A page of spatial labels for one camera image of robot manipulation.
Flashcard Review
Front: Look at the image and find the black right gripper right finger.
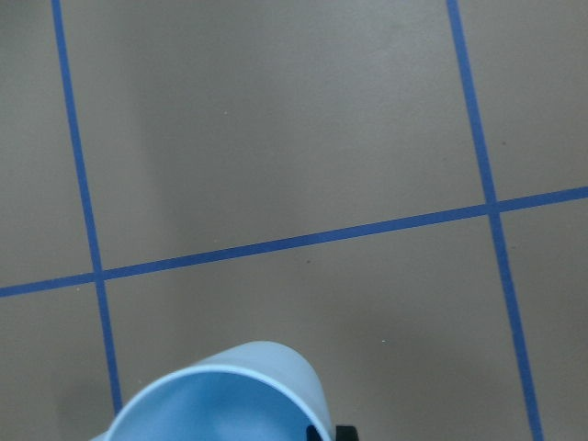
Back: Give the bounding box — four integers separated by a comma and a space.
335, 425, 356, 441

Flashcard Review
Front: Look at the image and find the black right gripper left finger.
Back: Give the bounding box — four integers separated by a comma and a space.
306, 425, 322, 441

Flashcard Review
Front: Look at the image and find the light blue cup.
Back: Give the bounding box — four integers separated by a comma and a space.
99, 341, 335, 440

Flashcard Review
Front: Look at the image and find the brown paper table mat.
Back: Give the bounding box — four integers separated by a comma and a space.
1, 1, 587, 440

